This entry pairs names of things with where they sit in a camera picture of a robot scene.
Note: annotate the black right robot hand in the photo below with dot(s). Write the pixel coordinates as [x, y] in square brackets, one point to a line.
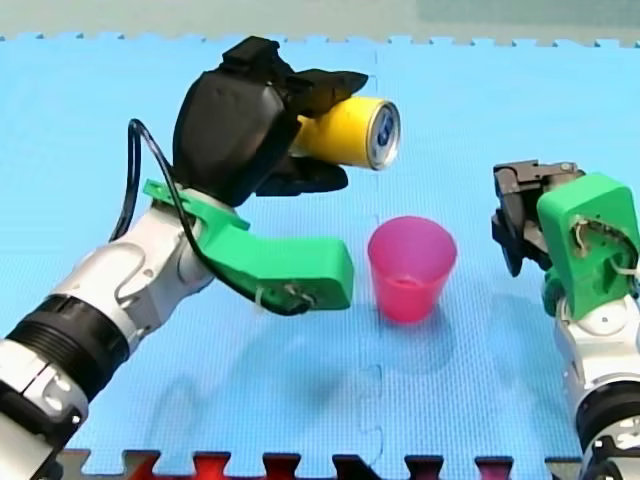
[520, 220]

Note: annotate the pink plastic cup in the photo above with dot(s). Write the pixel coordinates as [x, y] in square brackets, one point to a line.
[411, 270]

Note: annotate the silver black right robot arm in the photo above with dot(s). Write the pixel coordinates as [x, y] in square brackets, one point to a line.
[595, 280]

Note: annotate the yellow drink can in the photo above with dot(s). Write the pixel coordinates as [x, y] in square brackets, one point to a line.
[350, 132]

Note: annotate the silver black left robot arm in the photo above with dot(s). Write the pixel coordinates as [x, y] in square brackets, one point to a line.
[125, 280]

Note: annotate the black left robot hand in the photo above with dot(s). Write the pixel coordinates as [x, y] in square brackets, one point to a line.
[225, 130]

